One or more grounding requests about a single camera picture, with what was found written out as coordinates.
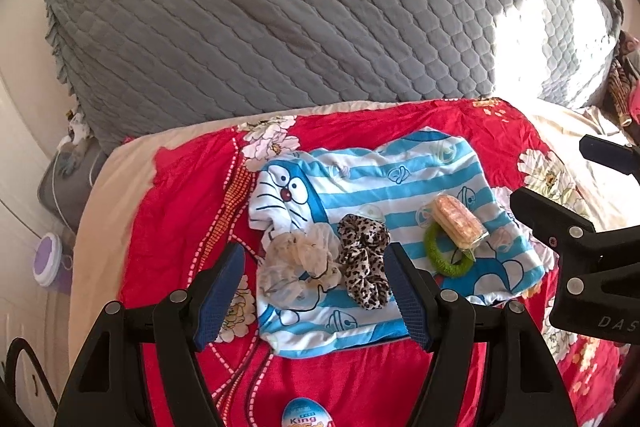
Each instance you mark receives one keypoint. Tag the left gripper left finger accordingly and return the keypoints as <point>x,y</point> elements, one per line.
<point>107,384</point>

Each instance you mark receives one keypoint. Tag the grey quilted headboard cover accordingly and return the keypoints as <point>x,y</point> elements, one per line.
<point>139,67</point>

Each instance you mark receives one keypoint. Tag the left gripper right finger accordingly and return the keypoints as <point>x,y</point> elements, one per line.
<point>521,385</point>

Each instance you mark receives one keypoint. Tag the beige sheer scrunchie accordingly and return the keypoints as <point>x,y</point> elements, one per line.
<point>300,268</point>

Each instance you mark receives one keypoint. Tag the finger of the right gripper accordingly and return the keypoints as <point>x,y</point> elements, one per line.
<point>621,158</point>
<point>549,221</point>

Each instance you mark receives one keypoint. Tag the blue striped cartoon cloth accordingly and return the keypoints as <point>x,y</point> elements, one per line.
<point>392,184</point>

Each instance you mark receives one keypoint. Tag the purple white round container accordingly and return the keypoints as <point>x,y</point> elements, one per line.
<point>48,259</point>

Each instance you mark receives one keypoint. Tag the clear packaged wafer snack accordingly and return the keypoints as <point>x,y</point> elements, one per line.
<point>458,222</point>

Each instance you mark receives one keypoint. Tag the leopard print scrunchie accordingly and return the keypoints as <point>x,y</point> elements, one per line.
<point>363,243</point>

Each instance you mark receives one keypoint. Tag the green fuzzy scrunchie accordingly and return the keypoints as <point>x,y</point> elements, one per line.
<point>441,265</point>

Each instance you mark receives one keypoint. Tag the grey bedside stool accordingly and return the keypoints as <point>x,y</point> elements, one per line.
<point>64,190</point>

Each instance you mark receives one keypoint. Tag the pile of clothes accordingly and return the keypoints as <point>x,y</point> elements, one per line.
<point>623,79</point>

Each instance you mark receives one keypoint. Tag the red blue toy egg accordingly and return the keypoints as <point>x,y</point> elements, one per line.
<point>304,412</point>

